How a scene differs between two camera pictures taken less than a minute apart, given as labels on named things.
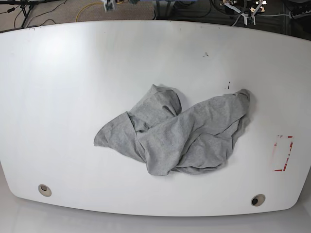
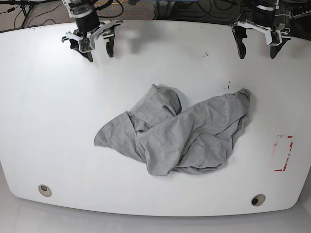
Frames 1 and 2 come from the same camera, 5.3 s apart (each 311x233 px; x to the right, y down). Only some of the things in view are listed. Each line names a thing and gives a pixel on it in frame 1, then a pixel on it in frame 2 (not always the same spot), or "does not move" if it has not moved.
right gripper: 247,18 to 275,33
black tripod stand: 26,6 does not move
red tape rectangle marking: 290,149 does not move
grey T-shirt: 195,140 does not move
